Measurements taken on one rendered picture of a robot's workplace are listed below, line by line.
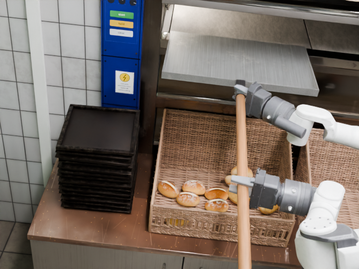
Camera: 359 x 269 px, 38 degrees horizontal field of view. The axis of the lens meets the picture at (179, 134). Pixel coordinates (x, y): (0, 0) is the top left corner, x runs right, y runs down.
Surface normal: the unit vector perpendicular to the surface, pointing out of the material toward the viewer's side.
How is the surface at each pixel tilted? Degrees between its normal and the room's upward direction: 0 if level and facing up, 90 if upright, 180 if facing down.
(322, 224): 30
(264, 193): 90
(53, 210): 0
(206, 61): 0
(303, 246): 95
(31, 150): 90
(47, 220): 0
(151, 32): 90
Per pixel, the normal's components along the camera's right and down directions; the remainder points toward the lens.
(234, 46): 0.09, -0.78
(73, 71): -0.07, 0.61
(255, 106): -0.63, 0.44
